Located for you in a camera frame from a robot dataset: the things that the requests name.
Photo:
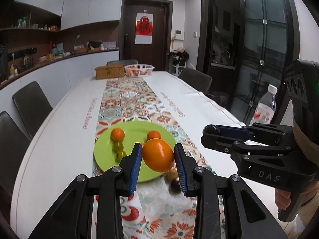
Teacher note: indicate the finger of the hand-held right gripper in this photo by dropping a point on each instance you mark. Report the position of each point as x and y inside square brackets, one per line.
[216, 143]
[231, 131]

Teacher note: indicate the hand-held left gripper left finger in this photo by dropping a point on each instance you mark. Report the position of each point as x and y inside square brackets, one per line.
[133, 169]

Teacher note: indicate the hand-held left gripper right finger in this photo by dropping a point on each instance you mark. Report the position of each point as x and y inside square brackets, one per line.
[180, 169]

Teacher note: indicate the green tangerine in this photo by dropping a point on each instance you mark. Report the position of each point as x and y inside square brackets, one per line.
[117, 145]
[120, 153]

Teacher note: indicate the large orange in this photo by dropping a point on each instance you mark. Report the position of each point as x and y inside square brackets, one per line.
[158, 155]

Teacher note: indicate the green plate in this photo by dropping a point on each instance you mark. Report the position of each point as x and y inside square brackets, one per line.
[107, 159]

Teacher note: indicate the person's right hand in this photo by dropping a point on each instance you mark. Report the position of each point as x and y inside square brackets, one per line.
[283, 200]

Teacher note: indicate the brown kiwi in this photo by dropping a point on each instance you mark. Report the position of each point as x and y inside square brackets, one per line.
[171, 174]

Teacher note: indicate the dark plum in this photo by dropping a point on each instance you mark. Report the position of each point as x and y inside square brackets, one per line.
[174, 188]

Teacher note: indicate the clear plastic water bottle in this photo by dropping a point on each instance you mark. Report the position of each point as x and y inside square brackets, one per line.
[265, 109]

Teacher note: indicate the dark grey chair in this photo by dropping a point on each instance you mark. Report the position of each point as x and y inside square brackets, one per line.
[195, 79]
[31, 105]
[122, 62]
[11, 151]

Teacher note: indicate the patterned table runner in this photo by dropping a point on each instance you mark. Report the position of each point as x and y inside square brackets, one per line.
[132, 99]

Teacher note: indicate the glass sliding door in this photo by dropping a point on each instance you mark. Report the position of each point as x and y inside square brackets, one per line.
[264, 49]

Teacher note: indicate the bags on rack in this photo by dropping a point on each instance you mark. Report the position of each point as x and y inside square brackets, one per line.
[179, 57]

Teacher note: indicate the white plastic colander basket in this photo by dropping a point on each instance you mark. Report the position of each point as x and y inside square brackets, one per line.
[139, 70]

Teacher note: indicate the wicker basket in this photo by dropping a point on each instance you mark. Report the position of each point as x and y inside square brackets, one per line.
[109, 72]

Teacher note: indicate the white counter cabinets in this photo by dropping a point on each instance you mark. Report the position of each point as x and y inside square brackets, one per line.
[74, 69]

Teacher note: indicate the dark brown door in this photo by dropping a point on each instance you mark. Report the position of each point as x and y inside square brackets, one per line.
[159, 34]

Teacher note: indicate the red and white door poster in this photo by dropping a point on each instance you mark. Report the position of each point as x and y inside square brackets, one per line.
[144, 28]

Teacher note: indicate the white desk lamp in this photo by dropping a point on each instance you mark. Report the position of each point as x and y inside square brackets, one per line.
[76, 39]

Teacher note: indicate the white upper cabinets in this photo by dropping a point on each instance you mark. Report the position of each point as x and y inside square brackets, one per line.
[87, 7]

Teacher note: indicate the white wall intercom panel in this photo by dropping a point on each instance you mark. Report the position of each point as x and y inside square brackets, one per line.
[179, 35]

